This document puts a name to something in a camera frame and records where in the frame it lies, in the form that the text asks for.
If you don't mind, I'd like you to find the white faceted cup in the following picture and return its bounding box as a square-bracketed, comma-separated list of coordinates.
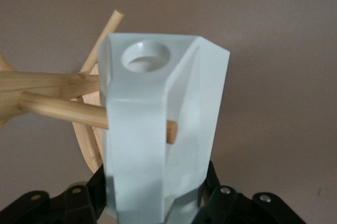
[97, 31, 231, 224]

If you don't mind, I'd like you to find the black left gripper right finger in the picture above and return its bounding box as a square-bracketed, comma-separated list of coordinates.
[191, 160, 306, 224]

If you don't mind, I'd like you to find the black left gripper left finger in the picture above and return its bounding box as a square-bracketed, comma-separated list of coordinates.
[5, 166, 117, 224]

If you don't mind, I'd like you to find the wooden cup rack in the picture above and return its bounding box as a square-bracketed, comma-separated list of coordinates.
[0, 9, 209, 207]

